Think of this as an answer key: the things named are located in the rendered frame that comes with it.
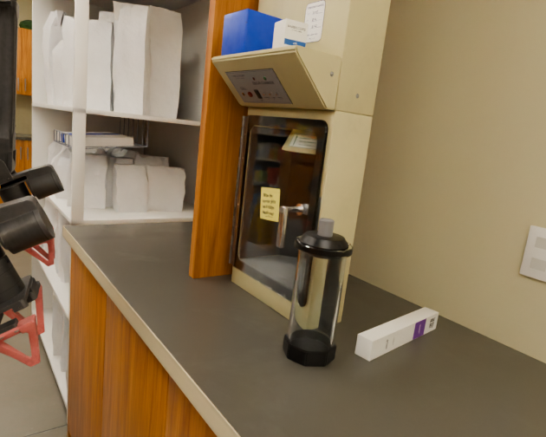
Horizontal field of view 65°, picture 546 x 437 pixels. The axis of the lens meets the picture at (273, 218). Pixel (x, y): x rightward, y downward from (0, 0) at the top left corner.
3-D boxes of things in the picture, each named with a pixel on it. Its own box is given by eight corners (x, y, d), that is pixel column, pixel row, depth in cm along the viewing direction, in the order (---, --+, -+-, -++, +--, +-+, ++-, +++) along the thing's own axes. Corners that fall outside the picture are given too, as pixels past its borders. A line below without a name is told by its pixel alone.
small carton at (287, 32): (292, 58, 90) (295, 28, 89) (304, 55, 86) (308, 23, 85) (271, 54, 88) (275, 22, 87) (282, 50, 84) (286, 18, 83)
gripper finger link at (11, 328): (60, 336, 68) (30, 288, 65) (58, 360, 62) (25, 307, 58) (16, 358, 66) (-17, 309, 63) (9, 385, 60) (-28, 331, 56)
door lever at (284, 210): (299, 247, 93) (292, 244, 95) (305, 205, 91) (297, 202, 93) (279, 249, 90) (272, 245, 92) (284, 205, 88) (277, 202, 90)
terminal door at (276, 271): (232, 264, 117) (248, 114, 109) (303, 308, 93) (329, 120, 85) (230, 264, 117) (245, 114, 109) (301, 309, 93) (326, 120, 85)
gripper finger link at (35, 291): (61, 318, 74) (35, 272, 71) (60, 337, 68) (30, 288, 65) (21, 337, 72) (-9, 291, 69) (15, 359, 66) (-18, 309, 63)
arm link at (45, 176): (-10, 158, 99) (-17, 162, 92) (42, 140, 103) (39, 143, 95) (16, 205, 104) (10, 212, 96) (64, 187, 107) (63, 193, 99)
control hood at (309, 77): (247, 106, 110) (251, 65, 108) (335, 110, 85) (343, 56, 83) (207, 100, 103) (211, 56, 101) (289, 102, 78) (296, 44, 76)
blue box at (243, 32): (256, 64, 105) (260, 25, 103) (281, 61, 97) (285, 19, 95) (220, 56, 99) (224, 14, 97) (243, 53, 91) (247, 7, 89)
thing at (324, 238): (337, 248, 86) (342, 216, 84) (354, 263, 77) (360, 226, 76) (292, 245, 84) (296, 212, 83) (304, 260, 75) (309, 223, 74)
